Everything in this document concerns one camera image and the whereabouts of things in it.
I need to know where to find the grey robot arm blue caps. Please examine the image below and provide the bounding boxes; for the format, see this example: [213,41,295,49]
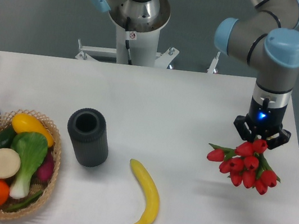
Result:
[214,0,299,149]

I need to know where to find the dark grey ribbed vase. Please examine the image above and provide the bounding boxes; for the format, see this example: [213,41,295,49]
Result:
[67,108,108,168]

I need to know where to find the yellow banana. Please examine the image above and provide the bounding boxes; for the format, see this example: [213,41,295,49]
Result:
[130,159,160,224]

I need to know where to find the purple red sweet potato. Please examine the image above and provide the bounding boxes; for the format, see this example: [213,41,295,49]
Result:
[35,151,55,182]

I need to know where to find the black cable on pedestal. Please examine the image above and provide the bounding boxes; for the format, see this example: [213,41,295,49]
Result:
[118,16,140,66]

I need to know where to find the green bok choy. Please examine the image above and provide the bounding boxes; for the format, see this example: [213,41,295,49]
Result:
[10,131,48,199]

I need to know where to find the yellow squash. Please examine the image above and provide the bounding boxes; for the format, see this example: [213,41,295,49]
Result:
[11,113,55,147]

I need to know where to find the cream round radish slice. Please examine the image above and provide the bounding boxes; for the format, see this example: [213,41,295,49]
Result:
[0,148,21,179]

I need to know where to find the red tulip bouquet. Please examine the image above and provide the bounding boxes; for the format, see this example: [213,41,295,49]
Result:
[207,139,281,195]

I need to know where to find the green chili pepper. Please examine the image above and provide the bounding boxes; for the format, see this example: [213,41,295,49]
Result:
[3,190,43,213]

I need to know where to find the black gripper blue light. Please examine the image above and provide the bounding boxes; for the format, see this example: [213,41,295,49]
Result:
[234,88,292,150]

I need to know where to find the woven wicker basket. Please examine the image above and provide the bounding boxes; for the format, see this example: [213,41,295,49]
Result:
[0,109,61,221]

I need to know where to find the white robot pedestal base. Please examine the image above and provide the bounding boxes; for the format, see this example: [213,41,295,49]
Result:
[75,0,179,69]

